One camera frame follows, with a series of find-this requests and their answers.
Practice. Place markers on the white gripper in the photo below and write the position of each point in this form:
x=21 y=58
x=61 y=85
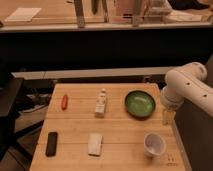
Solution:
x=171 y=100

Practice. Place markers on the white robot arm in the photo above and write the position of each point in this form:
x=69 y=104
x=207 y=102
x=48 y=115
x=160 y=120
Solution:
x=186 y=83

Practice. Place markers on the white sponge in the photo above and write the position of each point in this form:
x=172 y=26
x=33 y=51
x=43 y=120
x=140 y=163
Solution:
x=95 y=144

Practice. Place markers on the white paper cup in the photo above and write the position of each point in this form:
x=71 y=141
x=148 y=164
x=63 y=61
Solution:
x=154 y=145

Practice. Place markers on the green bowl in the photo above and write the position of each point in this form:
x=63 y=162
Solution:
x=139 y=104

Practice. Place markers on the white bottle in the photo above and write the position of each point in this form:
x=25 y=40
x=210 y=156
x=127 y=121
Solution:
x=101 y=104

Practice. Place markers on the black rectangular device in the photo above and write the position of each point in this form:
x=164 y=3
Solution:
x=51 y=144

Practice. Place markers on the white paper sheet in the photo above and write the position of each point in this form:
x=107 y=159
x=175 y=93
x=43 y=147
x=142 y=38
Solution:
x=22 y=15

